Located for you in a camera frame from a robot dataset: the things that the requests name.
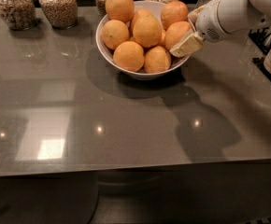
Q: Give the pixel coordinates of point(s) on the white ceramic bowl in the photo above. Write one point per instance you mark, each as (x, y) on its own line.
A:
(155, 8)

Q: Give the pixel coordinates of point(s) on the glass jar of nuts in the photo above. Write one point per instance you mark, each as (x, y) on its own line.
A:
(18, 15)

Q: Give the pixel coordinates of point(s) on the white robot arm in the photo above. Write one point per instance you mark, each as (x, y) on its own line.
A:
(245, 14)

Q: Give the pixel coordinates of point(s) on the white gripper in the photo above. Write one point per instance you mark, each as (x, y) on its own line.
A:
(210, 22)

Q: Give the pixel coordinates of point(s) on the hidden back orange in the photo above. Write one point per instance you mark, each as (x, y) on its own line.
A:
(139, 13)

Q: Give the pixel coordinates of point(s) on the glass jar of grains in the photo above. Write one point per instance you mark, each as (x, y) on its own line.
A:
(61, 14)

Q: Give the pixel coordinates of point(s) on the black wire rack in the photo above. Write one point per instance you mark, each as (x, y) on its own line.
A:
(261, 38)

